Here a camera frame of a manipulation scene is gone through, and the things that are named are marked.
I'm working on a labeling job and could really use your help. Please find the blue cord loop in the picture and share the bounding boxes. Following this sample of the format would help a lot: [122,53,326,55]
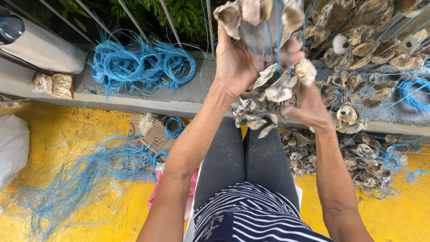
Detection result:
[397,78,430,113]

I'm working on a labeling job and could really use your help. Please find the person's dark jeans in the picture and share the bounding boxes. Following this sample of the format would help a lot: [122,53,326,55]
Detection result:
[192,116,301,213]

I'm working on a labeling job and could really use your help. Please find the green plants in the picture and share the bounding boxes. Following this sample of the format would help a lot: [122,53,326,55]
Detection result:
[13,0,232,51]

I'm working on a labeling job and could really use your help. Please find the bread in clear bag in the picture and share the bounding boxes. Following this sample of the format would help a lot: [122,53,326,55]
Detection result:
[32,72,74,100]

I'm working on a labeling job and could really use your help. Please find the heap of oyster shell strings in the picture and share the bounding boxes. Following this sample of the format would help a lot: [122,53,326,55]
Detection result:
[280,128,425,200]

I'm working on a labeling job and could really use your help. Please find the white plastic sack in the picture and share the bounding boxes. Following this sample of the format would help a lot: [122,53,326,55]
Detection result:
[0,114,31,192]

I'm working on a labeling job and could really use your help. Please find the hanging oyster shell strings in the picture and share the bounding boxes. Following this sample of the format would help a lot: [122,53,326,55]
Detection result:
[296,0,430,135]

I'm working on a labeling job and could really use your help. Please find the metal railing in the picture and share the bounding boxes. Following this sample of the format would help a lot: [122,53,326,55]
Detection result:
[0,0,217,58]

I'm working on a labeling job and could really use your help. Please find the pink plastic bag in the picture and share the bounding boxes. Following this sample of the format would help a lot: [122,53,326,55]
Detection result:
[148,162,199,222]

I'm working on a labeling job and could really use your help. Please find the large coiled blue cord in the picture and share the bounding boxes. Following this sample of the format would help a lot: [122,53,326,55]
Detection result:
[88,28,198,101]

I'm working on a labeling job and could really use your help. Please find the loose blue cord strands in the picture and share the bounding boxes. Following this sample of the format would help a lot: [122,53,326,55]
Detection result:
[13,133,168,241]

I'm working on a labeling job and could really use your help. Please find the brown cardboard piece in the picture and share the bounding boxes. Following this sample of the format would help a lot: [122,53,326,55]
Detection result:
[116,114,180,185]

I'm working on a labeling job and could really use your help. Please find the person's left hand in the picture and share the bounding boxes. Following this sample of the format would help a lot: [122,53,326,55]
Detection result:
[213,23,305,99]

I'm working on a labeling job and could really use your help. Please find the person's striped shirt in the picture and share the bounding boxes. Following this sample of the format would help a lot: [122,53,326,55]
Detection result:
[192,181,335,242]

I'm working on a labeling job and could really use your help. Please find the small blue cord coil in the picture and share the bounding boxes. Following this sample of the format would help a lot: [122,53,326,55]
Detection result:
[164,117,186,139]

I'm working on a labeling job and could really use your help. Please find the oyster shell string bundle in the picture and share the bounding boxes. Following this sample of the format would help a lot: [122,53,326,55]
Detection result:
[213,0,318,139]

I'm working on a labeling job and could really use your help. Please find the person's right hand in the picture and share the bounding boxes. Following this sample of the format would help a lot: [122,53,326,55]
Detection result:
[282,83,336,132]

